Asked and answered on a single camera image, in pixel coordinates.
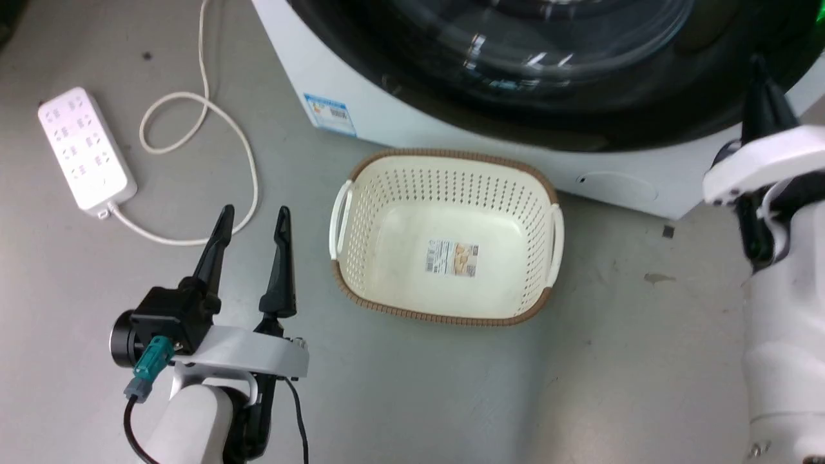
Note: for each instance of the white power strip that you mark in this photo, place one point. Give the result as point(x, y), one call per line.
point(84, 151)

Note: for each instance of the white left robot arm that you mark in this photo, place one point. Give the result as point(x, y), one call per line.
point(193, 422)

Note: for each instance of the dark round washing machine door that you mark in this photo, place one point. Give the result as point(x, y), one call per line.
point(580, 116)

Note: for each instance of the round white filter cover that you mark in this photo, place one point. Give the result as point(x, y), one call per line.
point(615, 187)

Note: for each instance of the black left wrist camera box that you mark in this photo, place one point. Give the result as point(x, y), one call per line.
point(169, 319)

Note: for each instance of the white washing machine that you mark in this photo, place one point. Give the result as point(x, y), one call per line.
point(335, 71)

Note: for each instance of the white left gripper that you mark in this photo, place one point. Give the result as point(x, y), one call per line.
point(248, 354)

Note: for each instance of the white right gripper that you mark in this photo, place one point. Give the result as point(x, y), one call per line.
point(764, 161)

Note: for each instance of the paper label inside basket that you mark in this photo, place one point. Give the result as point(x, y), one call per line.
point(452, 258)

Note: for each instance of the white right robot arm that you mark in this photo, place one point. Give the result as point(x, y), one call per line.
point(789, 335)

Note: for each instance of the cream laundry basket brown rim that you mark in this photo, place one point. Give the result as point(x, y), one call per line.
point(412, 258)

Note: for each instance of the blue white energy label sticker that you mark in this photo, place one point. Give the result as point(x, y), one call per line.
point(330, 114)

